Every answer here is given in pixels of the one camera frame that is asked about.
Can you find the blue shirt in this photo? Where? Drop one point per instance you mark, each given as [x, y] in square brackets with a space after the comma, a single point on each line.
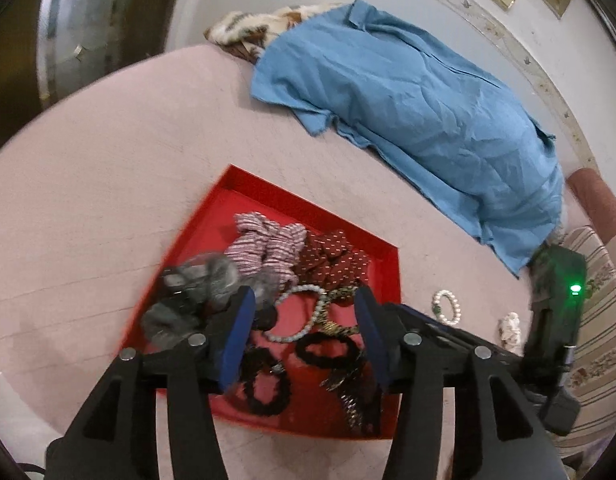
[413, 110]

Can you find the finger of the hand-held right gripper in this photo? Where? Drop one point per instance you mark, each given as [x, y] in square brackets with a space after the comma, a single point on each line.
[453, 331]

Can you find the white dotted scrunchie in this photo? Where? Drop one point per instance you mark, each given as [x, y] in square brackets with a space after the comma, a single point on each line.
[510, 330]

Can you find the red plaid scrunchie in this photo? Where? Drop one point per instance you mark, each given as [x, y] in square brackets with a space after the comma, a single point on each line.
[263, 250]

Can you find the dark red dotted scrunchie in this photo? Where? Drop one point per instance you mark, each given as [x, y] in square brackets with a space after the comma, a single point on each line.
[333, 260]

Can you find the glossy wardrobe door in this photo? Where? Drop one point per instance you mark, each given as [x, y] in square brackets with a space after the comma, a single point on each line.
[87, 20]

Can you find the striped floral pillow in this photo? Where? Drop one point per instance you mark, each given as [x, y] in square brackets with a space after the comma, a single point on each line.
[603, 340]

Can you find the leopard print hair clip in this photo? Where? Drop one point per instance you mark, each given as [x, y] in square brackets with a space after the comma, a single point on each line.
[333, 330]

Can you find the red tray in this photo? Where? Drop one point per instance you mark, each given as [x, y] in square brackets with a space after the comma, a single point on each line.
[248, 200]

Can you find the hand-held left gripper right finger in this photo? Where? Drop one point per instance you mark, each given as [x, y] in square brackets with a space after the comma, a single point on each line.
[373, 335]

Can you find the brown white patterned blanket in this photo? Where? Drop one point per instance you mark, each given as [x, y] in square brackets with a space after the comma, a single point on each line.
[248, 30]

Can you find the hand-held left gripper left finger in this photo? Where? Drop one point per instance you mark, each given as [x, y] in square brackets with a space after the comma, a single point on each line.
[235, 340]

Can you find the grey sheer scrunchie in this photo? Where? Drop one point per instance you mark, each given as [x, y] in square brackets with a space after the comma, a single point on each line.
[212, 275]

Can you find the brownish pink bolster pillow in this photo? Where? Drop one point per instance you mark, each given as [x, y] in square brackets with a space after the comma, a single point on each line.
[593, 200]

